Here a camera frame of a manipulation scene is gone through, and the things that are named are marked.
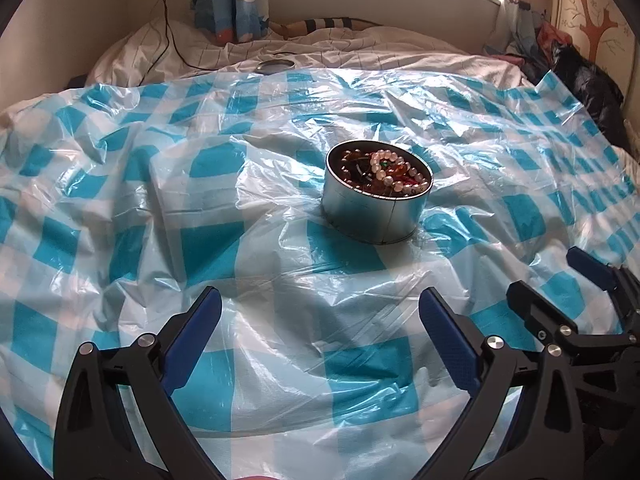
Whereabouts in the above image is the white bead bracelet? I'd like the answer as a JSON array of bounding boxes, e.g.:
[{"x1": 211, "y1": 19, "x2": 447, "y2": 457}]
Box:
[{"x1": 368, "y1": 148, "x2": 433, "y2": 198}]

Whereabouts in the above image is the black plastic bag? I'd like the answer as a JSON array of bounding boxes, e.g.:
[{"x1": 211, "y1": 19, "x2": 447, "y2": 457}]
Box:
[{"x1": 551, "y1": 41, "x2": 630, "y2": 152}]

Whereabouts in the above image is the round silver metal tin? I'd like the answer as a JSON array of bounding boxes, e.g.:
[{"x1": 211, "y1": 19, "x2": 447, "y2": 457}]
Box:
[{"x1": 321, "y1": 140, "x2": 434, "y2": 245}]

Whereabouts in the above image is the blue white checkered plastic sheet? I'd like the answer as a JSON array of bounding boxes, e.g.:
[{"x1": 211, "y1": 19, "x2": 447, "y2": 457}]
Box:
[{"x1": 1, "y1": 70, "x2": 639, "y2": 479}]

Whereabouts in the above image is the pile of colourful clothes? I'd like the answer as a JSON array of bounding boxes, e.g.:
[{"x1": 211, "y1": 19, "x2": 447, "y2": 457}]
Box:
[{"x1": 483, "y1": 0, "x2": 573, "y2": 84}]

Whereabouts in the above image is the white wardrobe with tree decal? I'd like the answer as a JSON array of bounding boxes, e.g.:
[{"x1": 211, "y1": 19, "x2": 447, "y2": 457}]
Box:
[{"x1": 553, "y1": 0, "x2": 636, "y2": 92}]

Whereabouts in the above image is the round silver tin lid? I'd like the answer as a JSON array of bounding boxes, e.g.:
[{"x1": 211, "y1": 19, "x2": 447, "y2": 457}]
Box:
[{"x1": 254, "y1": 58, "x2": 295, "y2": 76}]

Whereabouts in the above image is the yellow black striped pillow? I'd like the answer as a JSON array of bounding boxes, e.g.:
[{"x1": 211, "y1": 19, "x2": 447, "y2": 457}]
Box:
[{"x1": 269, "y1": 18, "x2": 378, "y2": 39}]

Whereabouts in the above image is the white striped bed duvet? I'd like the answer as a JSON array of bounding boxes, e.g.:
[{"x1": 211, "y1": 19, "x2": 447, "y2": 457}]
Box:
[{"x1": 87, "y1": 18, "x2": 533, "y2": 89}]

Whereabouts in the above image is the blue patterned curtain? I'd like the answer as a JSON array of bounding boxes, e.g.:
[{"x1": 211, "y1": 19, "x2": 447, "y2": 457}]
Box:
[{"x1": 191, "y1": 0, "x2": 269, "y2": 46}]

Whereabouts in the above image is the pile of mixed bracelets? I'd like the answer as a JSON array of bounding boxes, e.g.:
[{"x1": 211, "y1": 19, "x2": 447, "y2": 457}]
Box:
[{"x1": 331, "y1": 143, "x2": 426, "y2": 196}]

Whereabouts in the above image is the black charging cable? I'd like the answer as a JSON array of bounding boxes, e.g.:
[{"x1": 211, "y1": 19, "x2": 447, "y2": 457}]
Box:
[{"x1": 136, "y1": 0, "x2": 222, "y2": 86}]

